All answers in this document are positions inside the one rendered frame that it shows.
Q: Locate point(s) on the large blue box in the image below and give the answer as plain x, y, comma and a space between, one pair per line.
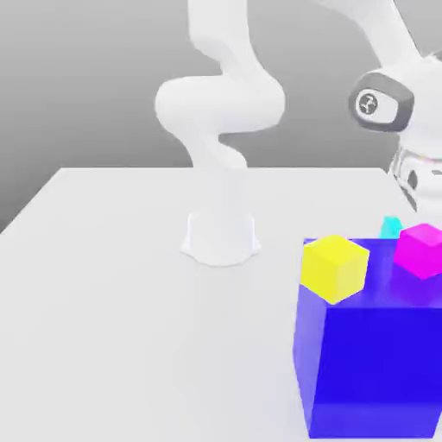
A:
376, 362

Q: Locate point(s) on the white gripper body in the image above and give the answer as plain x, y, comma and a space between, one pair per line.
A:
431, 186

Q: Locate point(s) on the small cyan cube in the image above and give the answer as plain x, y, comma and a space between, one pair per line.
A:
390, 228

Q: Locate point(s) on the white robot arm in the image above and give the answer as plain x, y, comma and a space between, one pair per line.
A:
221, 103

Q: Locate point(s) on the small magenta cube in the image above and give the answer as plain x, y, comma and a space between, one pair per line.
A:
419, 253

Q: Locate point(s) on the small yellow cube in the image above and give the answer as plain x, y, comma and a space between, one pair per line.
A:
333, 269

